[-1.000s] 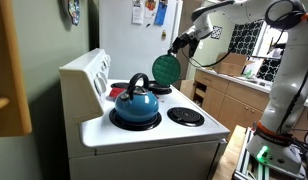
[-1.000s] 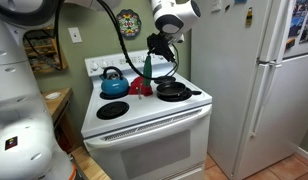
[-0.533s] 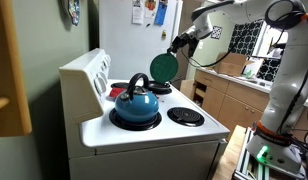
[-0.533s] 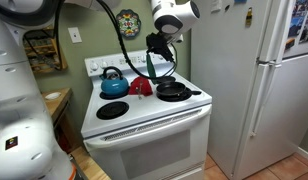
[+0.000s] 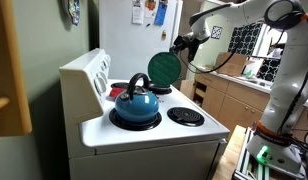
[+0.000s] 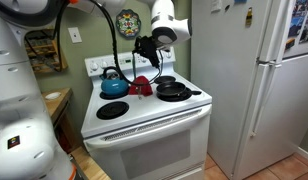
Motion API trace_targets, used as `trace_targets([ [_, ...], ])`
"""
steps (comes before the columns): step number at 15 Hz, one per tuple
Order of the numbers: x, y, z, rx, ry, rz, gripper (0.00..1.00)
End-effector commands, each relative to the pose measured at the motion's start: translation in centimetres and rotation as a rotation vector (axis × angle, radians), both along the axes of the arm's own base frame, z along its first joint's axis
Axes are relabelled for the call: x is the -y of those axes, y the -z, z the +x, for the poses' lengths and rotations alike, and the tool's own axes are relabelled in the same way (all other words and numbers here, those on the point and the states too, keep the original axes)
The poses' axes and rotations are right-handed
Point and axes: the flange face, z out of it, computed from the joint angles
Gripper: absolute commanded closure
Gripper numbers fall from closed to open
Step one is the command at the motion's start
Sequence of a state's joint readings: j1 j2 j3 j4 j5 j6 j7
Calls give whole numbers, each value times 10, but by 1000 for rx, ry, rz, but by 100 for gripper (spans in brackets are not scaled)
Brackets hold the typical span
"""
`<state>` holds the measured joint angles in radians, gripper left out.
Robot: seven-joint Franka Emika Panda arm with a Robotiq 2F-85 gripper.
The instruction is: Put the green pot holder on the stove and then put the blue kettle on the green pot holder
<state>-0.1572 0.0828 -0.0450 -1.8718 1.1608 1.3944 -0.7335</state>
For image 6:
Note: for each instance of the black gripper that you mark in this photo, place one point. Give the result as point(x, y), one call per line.
point(150, 48)

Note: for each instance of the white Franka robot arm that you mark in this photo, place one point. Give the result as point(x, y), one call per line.
point(20, 100)

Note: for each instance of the white electric stove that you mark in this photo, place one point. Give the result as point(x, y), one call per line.
point(144, 133)

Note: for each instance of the red oven mitt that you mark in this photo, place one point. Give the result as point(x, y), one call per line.
point(145, 87)

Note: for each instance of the black frying pan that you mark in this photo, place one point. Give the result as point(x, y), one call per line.
point(170, 89)

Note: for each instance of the white paper note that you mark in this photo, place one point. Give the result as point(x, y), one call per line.
point(216, 6)

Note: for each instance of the small black fridge magnet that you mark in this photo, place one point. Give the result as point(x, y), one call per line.
point(227, 7)

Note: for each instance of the small white dish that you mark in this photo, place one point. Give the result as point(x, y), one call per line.
point(52, 96)

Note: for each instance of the wooden side table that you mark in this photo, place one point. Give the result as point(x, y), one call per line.
point(57, 105)

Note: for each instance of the white refrigerator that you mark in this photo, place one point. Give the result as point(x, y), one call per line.
point(234, 100)

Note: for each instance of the blue paper sheet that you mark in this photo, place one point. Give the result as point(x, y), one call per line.
point(240, 1)

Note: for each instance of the gold bottle-shaped fridge magnet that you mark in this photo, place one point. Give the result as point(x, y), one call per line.
point(249, 16)

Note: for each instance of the wooden robot platform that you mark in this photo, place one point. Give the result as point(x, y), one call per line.
point(89, 166)

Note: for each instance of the small orange fridge magnet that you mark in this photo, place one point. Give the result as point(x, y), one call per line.
point(290, 43)

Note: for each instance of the large photo print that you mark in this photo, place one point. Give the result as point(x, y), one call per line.
point(299, 18)

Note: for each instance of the dark photo print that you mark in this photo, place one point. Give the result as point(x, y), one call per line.
point(307, 31)

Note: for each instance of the colourful decorative wall plate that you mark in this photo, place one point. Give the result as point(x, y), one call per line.
point(128, 24)

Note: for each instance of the white light switch plate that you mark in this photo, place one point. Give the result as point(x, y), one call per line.
point(75, 35)

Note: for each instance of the wooden wall shelf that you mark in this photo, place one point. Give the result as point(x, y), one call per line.
point(44, 56)

